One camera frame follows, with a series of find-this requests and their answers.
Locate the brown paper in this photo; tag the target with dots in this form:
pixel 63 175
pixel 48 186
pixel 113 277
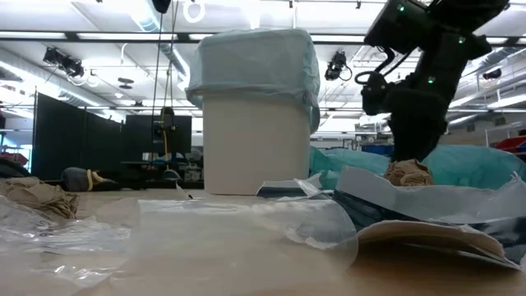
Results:
pixel 39 197

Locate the torn dark printed sticker piece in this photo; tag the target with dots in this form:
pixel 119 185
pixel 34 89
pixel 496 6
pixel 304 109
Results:
pixel 370 211

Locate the teal green trash bag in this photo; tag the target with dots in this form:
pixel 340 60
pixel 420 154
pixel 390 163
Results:
pixel 468 164

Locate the light blue trash bag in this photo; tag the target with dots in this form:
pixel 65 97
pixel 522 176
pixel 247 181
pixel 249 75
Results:
pixel 255 61

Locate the blue storage bins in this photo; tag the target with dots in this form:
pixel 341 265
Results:
pixel 376 150

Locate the black monitor screen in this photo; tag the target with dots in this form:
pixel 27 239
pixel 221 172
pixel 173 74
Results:
pixel 141 137

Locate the white plastic trash bin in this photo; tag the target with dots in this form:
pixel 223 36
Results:
pixel 255 152

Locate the black ceiling camera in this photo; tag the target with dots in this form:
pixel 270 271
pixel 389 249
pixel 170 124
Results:
pixel 63 61
pixel 337 66

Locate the torn shiny wrapper piece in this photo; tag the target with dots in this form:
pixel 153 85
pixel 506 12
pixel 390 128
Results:
pixel 283 187

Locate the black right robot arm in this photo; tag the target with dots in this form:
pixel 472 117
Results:
pixel 448 45

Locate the clear plastic wrap with print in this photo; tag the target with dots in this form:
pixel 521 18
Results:
pixel 49 242

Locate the person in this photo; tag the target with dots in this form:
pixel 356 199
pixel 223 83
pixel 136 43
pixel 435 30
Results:
pixel 167 113

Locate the red storage bin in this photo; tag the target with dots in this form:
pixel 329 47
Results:
pixel 511 144

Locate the black yellow work glove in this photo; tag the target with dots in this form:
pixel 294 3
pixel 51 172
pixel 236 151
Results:
pixel 82 179

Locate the black partition panel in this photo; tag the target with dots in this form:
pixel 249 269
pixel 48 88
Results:
pixel 61 135

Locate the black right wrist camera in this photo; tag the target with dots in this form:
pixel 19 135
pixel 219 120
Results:
pixel 375 96

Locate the beige glove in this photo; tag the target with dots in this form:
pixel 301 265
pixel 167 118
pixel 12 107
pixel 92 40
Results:
pixel 409 173

